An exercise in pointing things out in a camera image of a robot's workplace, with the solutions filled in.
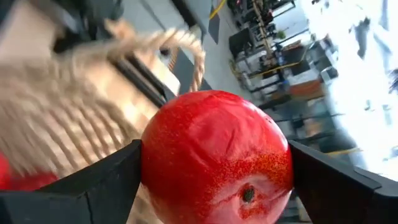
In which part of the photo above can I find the red tomato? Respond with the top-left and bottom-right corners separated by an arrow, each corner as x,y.
0,152 -> 60,191

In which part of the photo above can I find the bright red apple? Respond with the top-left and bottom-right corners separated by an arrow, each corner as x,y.
140,90 -> 295,224

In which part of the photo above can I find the woven straw basket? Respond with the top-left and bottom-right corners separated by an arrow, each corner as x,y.
0,18 -> 206,224

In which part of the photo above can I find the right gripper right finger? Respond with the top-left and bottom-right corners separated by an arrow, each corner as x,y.
288,139 -> 398,224

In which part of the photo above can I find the black monitor on stand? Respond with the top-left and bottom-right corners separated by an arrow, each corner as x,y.
229,27 -> 254,58

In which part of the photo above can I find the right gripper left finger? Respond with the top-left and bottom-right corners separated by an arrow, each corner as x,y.
0,139 -> 143,224

